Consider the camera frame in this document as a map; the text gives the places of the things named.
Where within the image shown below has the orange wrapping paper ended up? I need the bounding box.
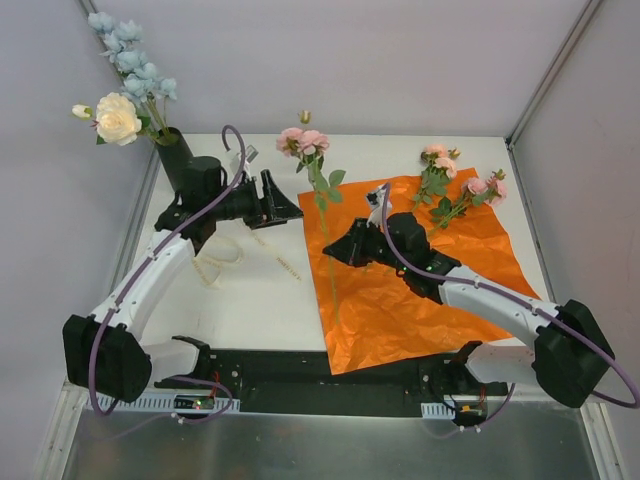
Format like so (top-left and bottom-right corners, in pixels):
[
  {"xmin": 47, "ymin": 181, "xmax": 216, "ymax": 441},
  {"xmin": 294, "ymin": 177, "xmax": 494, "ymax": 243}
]
[{"xmin": 298, "ymin": 176, "xmax": 542, "ymax": 375}]

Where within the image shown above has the cream lace ribbon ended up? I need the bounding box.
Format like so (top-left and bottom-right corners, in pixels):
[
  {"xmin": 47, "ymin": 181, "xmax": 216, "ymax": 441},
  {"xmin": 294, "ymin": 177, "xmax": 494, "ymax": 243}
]
[{"xmin": 191, "ymin": 230, "xmax": 303, "ymax": 289}]

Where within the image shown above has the pink rose stem with bud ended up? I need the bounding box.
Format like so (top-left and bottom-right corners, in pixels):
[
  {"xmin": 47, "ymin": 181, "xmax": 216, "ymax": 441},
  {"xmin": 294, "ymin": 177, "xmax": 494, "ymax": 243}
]
[{"xmin": 364, "ymin": 143, "xmax": 461, "ymax": 274}]

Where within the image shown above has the small pink rose stem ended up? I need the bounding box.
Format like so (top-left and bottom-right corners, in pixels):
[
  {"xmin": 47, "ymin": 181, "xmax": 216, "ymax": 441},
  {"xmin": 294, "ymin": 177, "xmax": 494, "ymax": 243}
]
[{"xmin": 428, "ymin": 169, "xmax": 507, "ymax": 235}]

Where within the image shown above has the cream white rose stem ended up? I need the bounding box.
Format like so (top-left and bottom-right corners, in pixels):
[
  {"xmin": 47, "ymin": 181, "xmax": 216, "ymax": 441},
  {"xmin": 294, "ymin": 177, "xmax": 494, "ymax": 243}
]
[{"xmin": 71, "ymin": 92, "xmax": 159, "ymax": 146}]

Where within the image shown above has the light blue flower stem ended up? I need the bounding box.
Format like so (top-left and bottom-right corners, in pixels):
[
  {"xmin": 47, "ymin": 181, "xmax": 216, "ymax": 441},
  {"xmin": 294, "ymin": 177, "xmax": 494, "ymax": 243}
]
[{"xmin": 87, "ymin": 12, "xmax": 177, "ymax": 133}]

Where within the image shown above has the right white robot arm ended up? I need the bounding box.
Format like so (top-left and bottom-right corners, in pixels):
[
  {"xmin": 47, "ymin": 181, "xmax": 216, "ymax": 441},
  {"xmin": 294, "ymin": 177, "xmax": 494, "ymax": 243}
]
[{"xmin": 323, "ymin": 213, "xmax": 615, "ymax": 408}]

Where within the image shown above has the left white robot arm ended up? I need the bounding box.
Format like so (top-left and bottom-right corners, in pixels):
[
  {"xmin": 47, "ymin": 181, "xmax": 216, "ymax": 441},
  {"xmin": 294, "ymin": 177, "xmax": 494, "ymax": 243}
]
[{"xmin": 62, "ymin": 156, "xmax": 303, "ymax": 403}]

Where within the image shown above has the black cylindrical vase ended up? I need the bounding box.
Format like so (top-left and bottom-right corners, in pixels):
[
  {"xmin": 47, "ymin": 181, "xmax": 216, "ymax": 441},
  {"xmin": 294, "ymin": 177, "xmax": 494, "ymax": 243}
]
[{"xmin": 155, "ymin": 127, "xmax": 194, "ymax": 192}]

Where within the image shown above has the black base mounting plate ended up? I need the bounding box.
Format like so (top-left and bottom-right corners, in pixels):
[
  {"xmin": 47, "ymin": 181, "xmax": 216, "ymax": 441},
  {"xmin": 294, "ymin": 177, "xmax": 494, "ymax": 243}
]
[{"xmin": 185, "ymin": 348, "xmax": 508, "ymax": 418}]

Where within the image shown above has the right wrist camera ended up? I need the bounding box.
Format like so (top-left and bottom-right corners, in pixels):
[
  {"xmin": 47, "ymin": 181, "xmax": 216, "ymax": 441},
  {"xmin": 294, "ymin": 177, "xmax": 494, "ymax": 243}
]
[{"xmin": 365, "ymin": 184, "xmax": 392, "ymax": 227}]

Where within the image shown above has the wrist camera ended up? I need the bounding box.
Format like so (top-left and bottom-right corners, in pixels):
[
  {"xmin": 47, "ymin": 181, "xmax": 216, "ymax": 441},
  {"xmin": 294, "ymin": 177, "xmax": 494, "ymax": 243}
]
[
  {"xmin": 365, "ymin": 184, "xmax": 392, "ymax": 227},
  {"xmin": 226, "ymin": 145, "xmax": 259, "ymax": 177}
]

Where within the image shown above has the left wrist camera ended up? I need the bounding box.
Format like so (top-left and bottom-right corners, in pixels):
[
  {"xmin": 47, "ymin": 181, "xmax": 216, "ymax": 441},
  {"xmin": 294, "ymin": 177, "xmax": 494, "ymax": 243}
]
[{"xmin": 226, "ymin": 145, "xmax": 259, "ymax": 177}]

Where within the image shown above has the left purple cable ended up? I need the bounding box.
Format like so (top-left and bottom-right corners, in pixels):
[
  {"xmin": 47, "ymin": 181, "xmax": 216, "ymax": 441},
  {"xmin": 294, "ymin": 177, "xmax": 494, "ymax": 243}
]
[{"xmin": 82, "ymin": 124, "xmax": 251, "ymax": 441}]

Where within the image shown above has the right white cable duct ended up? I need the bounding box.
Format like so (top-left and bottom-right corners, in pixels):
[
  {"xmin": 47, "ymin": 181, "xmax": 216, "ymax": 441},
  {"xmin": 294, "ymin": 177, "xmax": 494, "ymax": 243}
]
[{"xmin": 420, "ymin": 403, "xmax": 456, "ymax": 420}]

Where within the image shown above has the white cable duct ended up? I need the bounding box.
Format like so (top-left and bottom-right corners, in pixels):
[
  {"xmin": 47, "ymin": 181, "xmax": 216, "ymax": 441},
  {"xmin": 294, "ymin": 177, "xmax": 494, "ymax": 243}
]
[
  {"xmin": 420, "ymin": 403, "xmax": 456, "ymax": 420},
  {"xmin": 114, "ymin": 393, "xmax": 241, "ymax": 414}
]

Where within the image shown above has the left white cable duct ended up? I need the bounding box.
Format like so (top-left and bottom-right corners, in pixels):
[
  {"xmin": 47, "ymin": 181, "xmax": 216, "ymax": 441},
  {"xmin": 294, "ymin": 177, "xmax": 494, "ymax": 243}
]
[{"xmin": 114, "ymin": 393, "xmax": 241, "ymax": 414}]

